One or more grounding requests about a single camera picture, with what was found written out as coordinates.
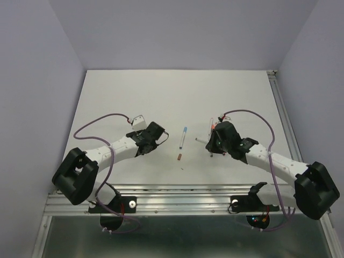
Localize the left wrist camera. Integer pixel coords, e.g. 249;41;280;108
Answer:
129;115;147;131

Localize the purple cable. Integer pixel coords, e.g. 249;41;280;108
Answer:
74;113;142;233
224;109;296;232

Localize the light blue cap marker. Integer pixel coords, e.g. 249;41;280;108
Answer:
179;127;188;149

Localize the grey cap marker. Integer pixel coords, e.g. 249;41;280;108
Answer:
195;138;208;144

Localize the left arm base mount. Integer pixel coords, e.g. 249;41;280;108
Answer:
88;183;141;234

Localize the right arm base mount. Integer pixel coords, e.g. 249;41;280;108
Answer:
227;182;280;231

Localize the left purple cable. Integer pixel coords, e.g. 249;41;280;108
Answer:
74;113;142;233

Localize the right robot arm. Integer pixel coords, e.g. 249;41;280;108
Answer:
205;121;340;220

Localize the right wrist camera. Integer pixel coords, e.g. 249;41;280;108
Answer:
218;114;231;123

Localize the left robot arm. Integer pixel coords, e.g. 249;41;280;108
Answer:
52;122;165;212

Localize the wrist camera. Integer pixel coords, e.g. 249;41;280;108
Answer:
218;114;231;123
129;115;147;131

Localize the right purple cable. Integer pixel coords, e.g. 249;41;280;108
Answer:
224;109;296;232

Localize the aluminium right side rail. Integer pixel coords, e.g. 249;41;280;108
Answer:
266;69;310;186

